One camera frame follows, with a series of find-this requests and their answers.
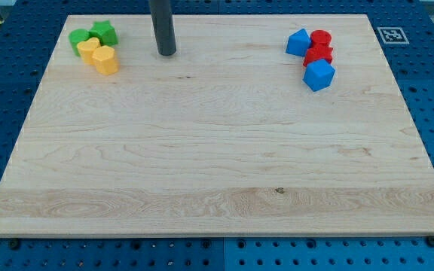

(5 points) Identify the light wooden board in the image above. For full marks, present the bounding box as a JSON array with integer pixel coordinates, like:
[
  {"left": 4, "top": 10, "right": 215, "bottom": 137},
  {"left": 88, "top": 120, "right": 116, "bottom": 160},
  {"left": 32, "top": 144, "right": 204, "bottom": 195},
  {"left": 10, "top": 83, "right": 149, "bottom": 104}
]
[{"left": 0, "top": 14, "right": 434, "bottom": 239}]

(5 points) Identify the yellow heart block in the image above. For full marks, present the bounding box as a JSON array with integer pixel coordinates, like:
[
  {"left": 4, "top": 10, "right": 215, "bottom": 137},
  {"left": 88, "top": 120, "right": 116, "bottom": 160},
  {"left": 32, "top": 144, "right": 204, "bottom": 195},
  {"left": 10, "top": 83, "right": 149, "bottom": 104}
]
[{"left": 77, "top": 37, "right": 101, "bottom": 65}]

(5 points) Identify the red cylinder block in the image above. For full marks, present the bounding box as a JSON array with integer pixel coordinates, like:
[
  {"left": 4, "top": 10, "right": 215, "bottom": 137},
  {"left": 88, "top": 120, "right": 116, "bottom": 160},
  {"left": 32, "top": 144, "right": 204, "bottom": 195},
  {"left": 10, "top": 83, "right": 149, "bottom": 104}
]
[{"left": 310, "top": 29, "right": 332, "bottom": 47}]

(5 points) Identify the grey cylindrical pointer rod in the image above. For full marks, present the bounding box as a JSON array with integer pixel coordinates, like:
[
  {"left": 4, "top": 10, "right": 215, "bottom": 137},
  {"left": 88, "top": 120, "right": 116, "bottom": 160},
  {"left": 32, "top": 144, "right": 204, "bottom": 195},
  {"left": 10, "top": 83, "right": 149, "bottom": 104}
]
[{"left": 148, "top": 0, "right": 176, "bottom": 56}]

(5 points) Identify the green star block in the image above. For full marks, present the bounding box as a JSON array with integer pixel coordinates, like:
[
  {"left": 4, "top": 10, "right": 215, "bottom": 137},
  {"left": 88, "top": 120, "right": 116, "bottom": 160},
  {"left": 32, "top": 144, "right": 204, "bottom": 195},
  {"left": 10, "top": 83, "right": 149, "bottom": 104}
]
[{"left": 89, "top": 20, "right": 118, "bottom": 47}]

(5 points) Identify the green cylinder block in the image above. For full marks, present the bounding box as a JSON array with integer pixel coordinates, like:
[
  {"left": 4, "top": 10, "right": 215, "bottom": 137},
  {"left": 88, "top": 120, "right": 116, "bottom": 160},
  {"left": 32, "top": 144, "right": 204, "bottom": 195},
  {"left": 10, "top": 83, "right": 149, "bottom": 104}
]
[{"left": 68, "top": 29, "right": 90, "bottom": 57}]

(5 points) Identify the yellow hexagon block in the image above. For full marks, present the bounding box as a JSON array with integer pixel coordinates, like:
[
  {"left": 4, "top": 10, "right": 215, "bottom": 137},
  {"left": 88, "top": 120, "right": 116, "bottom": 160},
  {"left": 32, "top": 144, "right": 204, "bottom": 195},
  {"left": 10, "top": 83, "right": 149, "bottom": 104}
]
[{"left": 92, "top": 45, "right": 119, "bottom": 75}]

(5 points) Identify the black bolt right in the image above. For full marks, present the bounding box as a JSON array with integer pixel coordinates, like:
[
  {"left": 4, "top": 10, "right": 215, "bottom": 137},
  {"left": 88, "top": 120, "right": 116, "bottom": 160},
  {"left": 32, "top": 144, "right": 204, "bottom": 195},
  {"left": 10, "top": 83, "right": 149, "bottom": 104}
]
[{"left": 426, "top": 236, "right": 434, "bottom": 248}]

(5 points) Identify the black bolt left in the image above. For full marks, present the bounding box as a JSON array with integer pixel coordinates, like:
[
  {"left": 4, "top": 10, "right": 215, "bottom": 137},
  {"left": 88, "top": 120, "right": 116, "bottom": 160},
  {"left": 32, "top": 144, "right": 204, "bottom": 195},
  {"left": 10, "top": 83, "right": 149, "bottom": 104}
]
[{"left": 8, "top": 239, "right": 20, "bottom": 250}]

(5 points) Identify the blue cube block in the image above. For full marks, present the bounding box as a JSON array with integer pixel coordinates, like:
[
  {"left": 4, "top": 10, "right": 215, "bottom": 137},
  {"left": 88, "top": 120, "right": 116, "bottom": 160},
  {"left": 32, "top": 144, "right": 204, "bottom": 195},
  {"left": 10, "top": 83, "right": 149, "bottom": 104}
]
[{"left": 303, "top": 59, "right": 335, "bottom": 92}]

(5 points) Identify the white fiducial marker tag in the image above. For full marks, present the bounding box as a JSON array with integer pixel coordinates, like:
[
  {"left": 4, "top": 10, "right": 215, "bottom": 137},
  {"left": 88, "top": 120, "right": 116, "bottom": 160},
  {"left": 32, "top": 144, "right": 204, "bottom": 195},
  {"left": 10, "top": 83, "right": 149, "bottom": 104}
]
[{"left": 377, "top": 26, "right": 409, "bottom": 44}]

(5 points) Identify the red star block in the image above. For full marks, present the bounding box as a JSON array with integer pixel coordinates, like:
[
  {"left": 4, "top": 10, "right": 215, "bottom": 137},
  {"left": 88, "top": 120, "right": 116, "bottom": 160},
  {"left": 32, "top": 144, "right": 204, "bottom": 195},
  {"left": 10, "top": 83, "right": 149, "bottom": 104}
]
[{"left": 303, "top": 45, "right": 333, "bottom": 67}]

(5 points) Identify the black bolt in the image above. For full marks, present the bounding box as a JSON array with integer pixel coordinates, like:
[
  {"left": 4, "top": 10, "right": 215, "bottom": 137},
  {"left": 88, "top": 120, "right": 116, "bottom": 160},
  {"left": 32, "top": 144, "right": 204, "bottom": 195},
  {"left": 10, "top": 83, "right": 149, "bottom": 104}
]
[
  {"left": 426, "top": 236, "right": 434, "bottom": 248},
  {"left": 8, "top": 239, "right": 20, "bottom": 250}
]

